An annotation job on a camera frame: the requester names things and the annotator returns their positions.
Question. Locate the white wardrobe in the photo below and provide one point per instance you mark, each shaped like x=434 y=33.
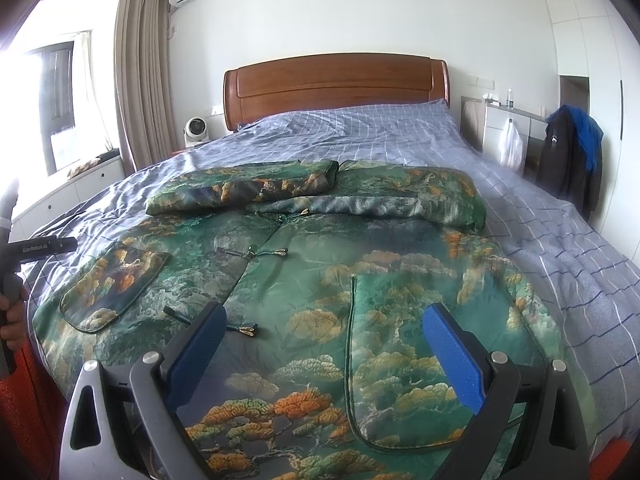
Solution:
x=595 y=60

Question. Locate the small white fan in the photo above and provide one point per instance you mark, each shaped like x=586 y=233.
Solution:
x=195 y=130

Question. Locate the person's orange fleece clothing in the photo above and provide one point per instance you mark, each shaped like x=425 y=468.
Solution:
x=30 y=420

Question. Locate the wooden nightstand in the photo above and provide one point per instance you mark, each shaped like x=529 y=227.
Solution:
x=184 y=150

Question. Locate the window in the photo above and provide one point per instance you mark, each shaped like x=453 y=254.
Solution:
x=65 y=105

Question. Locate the tissue box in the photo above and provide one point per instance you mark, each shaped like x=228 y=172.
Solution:
x=491 y=100

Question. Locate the white wall switch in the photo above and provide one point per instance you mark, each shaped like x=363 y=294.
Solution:
x=484 y=80

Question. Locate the blue garment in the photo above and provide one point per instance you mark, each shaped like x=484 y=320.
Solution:
x=590 y=135

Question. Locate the bed with blue checked sheet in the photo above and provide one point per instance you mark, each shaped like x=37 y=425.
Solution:
x=575 y=240

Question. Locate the white plastic bag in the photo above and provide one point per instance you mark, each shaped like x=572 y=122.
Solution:
x=511 y=147

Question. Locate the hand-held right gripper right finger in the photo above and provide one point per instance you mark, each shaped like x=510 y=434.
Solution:
x=455 y=360

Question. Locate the green printed jacket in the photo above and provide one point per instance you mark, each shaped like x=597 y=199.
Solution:
x=325 y=280

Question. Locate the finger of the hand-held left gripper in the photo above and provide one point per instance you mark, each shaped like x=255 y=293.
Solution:
x=65 y=246

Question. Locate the white window sill cabinet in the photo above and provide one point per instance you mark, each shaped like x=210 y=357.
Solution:
x=75 y=195

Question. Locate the patterned cushion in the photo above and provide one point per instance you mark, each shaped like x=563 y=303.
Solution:
x=84 y=167

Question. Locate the clear bottle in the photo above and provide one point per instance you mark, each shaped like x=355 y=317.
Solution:
x=509 y=99

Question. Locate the white dresser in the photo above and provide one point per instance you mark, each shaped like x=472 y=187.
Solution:
x=492 y=125

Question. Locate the person's left hand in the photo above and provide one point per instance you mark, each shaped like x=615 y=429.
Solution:
x=12 y=325

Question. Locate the wooden bed headboard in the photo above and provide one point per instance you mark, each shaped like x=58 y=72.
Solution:
x=335 y=85

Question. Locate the beige curtain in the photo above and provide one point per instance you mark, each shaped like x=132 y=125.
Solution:
x=145 y=85

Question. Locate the dark jacket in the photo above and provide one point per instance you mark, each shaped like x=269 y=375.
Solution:
x=560 y=170

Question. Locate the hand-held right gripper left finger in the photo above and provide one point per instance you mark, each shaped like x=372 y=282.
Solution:
x=195 y=360

